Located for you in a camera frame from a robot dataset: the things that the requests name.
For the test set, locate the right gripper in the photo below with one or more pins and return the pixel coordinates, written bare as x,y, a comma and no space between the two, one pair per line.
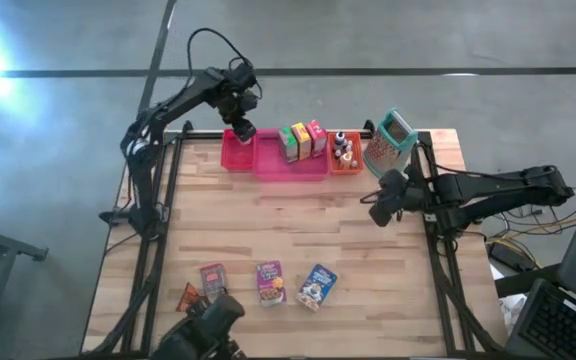
403,190

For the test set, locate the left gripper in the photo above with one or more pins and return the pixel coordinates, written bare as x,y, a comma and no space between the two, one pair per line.
235,106

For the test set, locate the yellow squeeze bottle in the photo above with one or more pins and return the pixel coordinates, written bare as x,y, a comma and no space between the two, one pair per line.
346,160

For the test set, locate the small green carton box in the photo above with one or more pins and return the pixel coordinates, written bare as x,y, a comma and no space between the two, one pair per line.
289,147

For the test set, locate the small yellow carton box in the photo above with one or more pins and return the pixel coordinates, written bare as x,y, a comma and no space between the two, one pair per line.
302,144

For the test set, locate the small red cereal box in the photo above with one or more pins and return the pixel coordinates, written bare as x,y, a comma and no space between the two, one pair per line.
318,141

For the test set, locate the Frosted Flakes cereal box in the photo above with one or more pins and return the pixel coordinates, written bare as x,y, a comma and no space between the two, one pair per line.
315,287

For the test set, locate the Raisin Bran cereal box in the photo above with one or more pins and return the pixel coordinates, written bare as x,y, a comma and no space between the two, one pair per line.
270,282

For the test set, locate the red patterned tin box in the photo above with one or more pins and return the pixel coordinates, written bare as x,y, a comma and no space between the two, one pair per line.
213,280

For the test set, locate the orange triangular snack bag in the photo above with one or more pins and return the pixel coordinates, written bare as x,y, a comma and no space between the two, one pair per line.
187,297

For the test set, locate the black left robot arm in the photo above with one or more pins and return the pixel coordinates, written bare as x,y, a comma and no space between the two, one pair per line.
140,165

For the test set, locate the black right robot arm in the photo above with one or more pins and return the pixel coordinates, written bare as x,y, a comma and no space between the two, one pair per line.
493,187

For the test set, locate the grey metal mounting plate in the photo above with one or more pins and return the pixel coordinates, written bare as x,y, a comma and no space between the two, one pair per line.
429,218

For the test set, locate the steel box grater teal trim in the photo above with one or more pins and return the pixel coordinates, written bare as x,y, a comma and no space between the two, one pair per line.
385,155

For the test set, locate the small red plastic basket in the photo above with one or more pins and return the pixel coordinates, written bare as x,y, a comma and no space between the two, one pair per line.
235,157

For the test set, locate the small orange plastic basket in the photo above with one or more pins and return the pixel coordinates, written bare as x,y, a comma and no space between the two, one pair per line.
355,170

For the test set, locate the pink plastic tray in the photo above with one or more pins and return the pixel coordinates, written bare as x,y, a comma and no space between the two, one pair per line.
278,167

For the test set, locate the black power brick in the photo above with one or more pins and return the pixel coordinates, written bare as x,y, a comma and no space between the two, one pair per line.
508,256

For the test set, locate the white crumpled bag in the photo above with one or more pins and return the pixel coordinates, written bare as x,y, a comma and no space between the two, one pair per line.
513,312

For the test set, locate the black keyboard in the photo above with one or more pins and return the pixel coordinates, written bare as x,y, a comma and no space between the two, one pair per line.
568,335

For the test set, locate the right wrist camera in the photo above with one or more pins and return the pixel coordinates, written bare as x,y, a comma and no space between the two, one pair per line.
380,215

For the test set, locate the black aluminium rig frame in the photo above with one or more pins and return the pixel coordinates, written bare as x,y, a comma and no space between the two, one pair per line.
195,135

